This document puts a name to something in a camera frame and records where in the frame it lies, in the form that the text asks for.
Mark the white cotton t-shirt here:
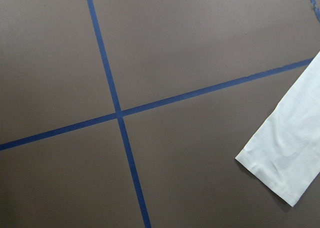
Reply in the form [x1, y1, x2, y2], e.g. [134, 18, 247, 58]
[235, 55, 320, 207]

